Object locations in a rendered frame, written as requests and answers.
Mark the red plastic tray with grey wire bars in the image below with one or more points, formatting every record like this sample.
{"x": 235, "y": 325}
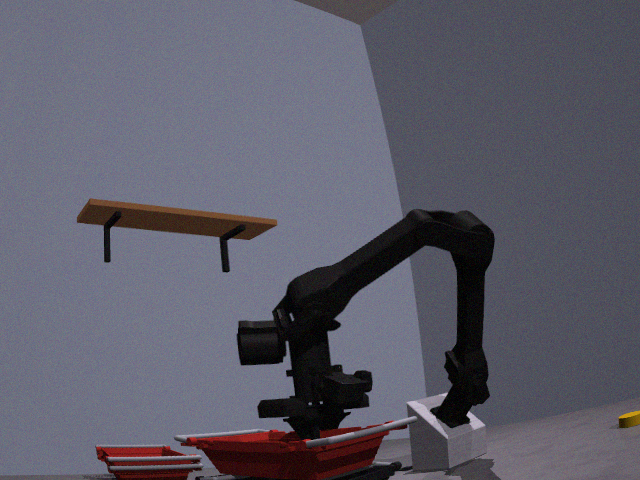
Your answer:
{"x": 280, "y": 455}

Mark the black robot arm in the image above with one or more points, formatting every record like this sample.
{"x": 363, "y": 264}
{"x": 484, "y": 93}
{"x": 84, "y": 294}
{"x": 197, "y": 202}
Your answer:
{"x": 318, "y": 296}

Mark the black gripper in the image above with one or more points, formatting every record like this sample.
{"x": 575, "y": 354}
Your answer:
{"x": 307, "y": 420}

